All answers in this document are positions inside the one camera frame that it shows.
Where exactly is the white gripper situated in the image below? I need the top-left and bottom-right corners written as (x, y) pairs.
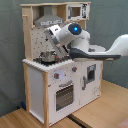
top-left (44, 26), bottom-right (68, 57)

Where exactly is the small metal pot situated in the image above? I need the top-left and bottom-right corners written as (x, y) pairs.
top-left (41, 51), bottom-right (56, 62)

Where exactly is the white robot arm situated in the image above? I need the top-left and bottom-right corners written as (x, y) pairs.
top-left (44, 23), bottom-right (128, 62)

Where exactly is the white wooden toy kitchen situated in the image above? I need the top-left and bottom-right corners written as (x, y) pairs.
top-left (22, 2), bottom-right (103, 127)

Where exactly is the grey range hood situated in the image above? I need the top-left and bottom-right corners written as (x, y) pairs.
top-left (35, 5), bottom-right (64, 27)

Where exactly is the toy microwave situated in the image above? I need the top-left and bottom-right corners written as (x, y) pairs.
top-left (66, 3), bottom-right (90, 21)

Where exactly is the red right oven knob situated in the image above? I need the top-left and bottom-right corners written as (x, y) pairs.
top-left (71, 66), bottom-right (79, 73)

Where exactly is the toy oven door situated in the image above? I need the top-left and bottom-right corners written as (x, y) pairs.
top-left (56, 85), bottom-right (74, 111)

